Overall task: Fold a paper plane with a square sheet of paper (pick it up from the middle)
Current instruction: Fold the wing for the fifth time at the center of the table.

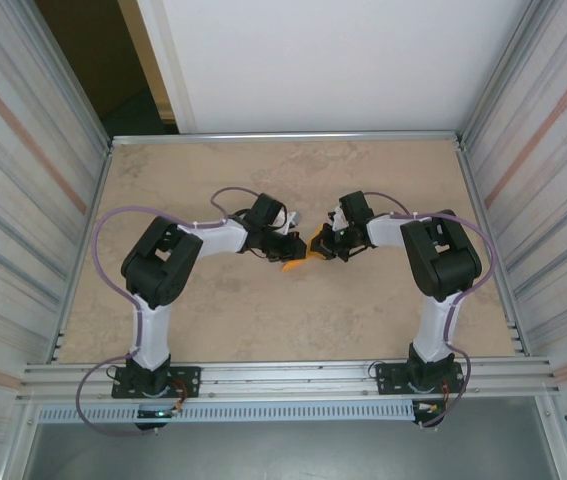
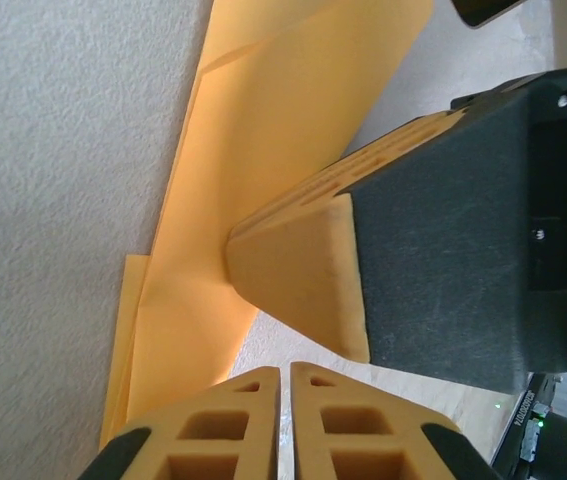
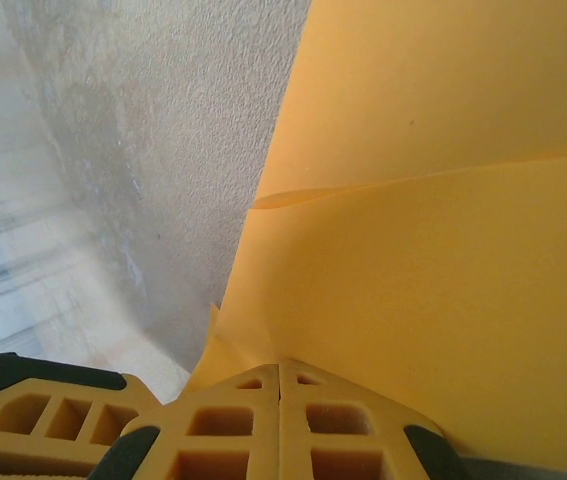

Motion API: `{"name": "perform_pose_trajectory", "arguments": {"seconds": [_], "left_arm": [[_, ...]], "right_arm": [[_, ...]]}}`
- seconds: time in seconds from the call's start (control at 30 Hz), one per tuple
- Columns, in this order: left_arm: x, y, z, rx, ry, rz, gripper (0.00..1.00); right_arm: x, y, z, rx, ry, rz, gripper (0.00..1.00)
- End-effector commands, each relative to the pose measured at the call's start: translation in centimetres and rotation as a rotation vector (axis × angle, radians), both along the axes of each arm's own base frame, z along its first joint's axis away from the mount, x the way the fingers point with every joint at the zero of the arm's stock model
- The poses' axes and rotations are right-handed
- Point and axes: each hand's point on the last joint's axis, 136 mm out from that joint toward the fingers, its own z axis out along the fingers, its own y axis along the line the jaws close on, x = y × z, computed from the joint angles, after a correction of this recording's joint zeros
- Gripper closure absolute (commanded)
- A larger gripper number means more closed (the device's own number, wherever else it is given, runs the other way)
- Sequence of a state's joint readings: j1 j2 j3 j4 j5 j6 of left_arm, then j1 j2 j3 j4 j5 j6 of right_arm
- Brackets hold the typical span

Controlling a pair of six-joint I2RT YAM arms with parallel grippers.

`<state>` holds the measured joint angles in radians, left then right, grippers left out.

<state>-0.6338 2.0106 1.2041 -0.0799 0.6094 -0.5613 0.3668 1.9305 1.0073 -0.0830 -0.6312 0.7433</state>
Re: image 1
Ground orange paper sheet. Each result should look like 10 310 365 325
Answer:
281 253 314 275

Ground aluminium table edge rail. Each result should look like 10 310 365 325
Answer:
111 130 464 147

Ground aluminium table side rail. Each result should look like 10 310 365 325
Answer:
51 144 114 362
455 142 529 356

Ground wide aluminium mounting rail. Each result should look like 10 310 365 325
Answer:
21 357 562 401

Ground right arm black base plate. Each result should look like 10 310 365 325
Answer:
375 360 464 396

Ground slotted grey cable duct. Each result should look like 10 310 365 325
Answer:
36 402 417 424

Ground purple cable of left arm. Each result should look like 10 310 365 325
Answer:
77 186 264 437

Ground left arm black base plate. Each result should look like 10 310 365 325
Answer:
111 366 201 400

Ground aluminium frame post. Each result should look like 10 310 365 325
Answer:
460 0 547 146
27 0 114 149

